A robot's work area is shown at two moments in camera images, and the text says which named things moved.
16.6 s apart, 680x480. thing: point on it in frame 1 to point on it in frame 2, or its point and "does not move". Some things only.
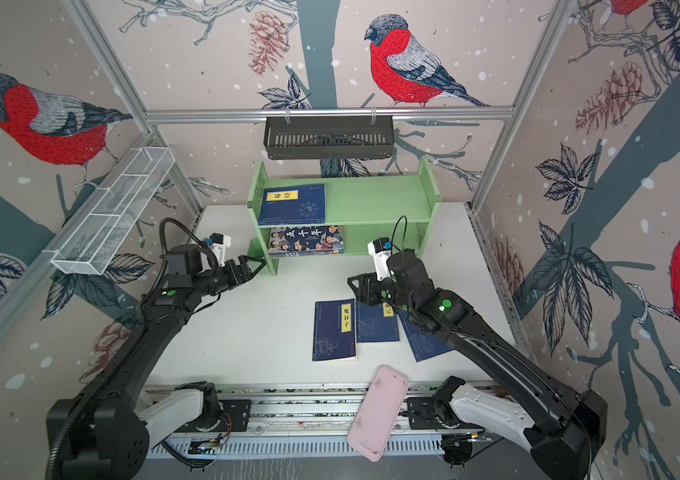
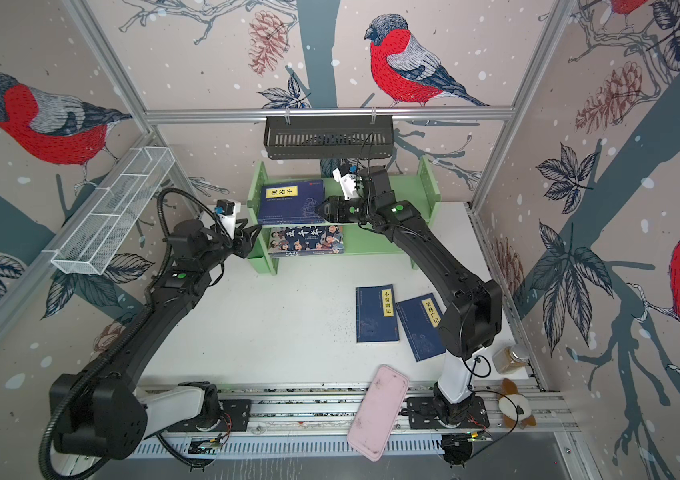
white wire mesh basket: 91,237 does not move
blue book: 424,344 does not move
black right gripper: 366,278 to 339,206
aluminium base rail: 311,421 does not move
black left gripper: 246,275 to 244,245
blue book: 376,323 does not move
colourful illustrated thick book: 288,241 does not move
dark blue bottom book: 334,329 to 291,203
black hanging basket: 311,137 does not move
